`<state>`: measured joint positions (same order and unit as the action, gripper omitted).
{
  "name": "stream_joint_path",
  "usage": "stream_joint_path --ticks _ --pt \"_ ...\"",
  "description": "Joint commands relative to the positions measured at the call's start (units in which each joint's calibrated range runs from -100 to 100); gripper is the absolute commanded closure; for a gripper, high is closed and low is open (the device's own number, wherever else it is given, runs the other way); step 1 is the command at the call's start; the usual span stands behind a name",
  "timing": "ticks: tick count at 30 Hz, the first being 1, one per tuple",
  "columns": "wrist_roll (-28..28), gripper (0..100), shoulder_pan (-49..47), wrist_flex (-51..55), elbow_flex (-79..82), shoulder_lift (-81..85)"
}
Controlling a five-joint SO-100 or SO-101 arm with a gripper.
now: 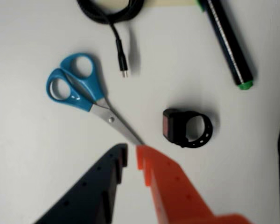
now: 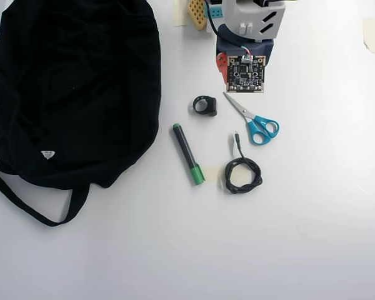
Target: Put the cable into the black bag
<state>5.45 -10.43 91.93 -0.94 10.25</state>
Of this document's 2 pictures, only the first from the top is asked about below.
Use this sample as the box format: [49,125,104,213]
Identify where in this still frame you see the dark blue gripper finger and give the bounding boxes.
[34,143,128,224]

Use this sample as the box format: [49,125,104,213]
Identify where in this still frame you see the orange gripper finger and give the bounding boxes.
[136,144,252,224]

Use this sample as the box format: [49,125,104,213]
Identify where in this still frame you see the black braided cable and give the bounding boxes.
[76,0,145,79]

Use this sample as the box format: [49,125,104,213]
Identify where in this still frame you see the black marker with green cap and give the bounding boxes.
[196,0,255,91]

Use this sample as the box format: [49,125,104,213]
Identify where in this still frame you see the beige masking tape piece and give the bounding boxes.
[147,0,198,7]

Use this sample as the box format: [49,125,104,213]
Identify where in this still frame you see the black ring strap device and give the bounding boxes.
[162,108,214,149]

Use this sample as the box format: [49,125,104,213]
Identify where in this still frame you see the blue handled scissors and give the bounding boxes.
[46,53,145,147]

